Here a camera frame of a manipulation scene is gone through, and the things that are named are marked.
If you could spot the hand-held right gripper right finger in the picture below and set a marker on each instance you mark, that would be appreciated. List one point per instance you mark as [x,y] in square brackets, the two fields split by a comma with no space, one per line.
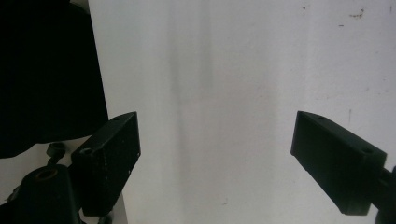
[336,161]

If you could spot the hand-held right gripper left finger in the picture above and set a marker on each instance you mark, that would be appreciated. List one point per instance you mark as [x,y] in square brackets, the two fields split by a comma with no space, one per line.
[106,161]

